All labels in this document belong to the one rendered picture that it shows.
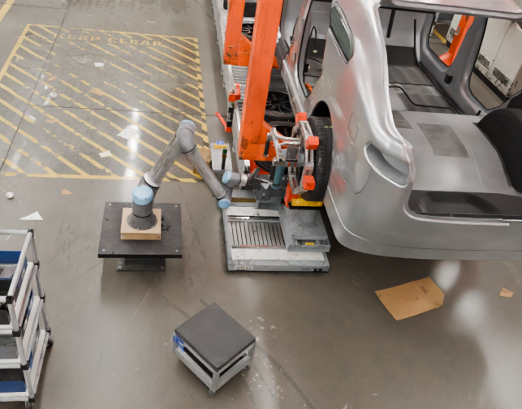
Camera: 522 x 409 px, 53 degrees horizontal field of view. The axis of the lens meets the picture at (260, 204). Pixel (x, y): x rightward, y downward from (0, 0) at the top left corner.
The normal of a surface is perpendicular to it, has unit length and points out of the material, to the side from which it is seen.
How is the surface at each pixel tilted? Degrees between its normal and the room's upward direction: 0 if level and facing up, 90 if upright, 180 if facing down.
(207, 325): 0
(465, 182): 19
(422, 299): 2
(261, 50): 90
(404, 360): 0
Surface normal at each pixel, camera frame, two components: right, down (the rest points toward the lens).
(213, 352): 0.14, -0.77
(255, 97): 0.12, 0.63
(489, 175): 0.18, -0.49
